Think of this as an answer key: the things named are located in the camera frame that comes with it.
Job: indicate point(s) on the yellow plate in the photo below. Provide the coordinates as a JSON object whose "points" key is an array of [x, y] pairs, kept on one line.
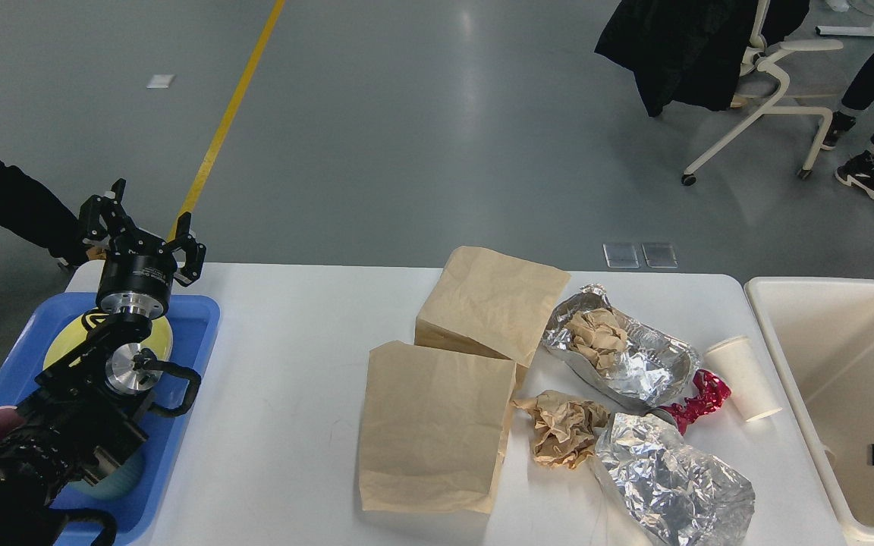
{"points": [[160, 340]]}

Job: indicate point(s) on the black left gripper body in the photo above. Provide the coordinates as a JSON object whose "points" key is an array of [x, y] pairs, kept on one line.
{"points": [[132, 283]]}

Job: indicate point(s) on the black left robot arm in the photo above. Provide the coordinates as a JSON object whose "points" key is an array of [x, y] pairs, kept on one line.
{"points": [[83, 420]]}

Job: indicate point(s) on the black jacket on chair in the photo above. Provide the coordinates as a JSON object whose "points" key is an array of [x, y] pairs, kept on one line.
{"points": [[680, 51]]}

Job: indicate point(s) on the person in black clothes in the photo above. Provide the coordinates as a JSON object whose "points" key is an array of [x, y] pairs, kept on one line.
{"points": [[36, 214]]}

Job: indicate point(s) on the green grey mug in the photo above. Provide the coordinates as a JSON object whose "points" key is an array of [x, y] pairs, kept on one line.
{"points": [[118, 484]]}

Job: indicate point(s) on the upright white paper cup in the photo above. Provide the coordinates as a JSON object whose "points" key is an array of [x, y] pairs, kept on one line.
{"points": [[735, 361]]}

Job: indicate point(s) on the brown paper bag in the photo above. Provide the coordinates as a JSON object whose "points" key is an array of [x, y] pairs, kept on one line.
{"points": [[434, 429], [489, 304]]}

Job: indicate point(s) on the white plastic bin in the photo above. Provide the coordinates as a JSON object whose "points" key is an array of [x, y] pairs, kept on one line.
{"points": [[820, 334]]}

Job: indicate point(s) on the red foil wrapper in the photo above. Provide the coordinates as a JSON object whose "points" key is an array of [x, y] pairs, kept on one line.
{"points": [[712, 392]]}

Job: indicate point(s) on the crumpled paper in foil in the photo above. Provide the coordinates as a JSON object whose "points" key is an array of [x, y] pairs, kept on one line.
{"points": [[598, 336]]}

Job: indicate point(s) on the crumpled brown paper ball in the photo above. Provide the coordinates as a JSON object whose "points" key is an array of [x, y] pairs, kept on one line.
{"points": [[563, 428]]}

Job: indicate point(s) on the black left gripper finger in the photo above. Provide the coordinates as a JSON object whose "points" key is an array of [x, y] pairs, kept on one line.
{"points": [[105, 227], [194, 252]]}

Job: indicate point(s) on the lower aluminium foil sheet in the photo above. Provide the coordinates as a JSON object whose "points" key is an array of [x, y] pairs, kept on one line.
{"points": [[677, 494]]}

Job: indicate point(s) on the white office chair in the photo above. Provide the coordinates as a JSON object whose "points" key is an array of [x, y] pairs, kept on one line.
{"points": [[795, 69]]}

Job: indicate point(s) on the upper aluminium foil sheet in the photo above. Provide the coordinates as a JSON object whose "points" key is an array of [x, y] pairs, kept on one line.
{"points": [[655, 369]]}

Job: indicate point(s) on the aluminium foil sheet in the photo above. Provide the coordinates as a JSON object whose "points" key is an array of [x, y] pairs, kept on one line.
{"points": [[655, 369], [677, 494]]}

